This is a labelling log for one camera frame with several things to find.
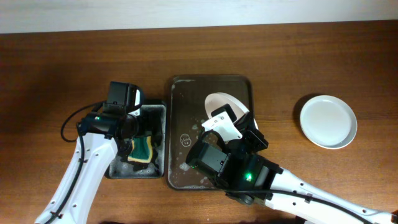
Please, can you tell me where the brown plastic serving tray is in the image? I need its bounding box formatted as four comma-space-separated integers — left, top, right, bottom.
165, 74, 254, 190

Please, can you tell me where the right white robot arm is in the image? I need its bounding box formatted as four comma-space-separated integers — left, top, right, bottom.
186, 103, 397, 223

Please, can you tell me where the black soapy water tray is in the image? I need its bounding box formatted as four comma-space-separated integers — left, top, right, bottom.
105, 100, 167, 179

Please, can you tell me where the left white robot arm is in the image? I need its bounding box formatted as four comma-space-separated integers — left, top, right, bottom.
36, 82, 167, 223

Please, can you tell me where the pale green plate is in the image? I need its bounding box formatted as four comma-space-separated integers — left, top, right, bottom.
299, 95, 358, 150

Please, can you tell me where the white plate with red stain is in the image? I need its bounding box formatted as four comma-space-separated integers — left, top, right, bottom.
205, 92, 250, 127

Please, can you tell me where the right black cable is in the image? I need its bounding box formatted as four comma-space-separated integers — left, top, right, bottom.
195, 130, 374, 224

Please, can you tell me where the green and yellow sponge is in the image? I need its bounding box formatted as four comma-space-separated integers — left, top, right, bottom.
127, 136, 153, 164

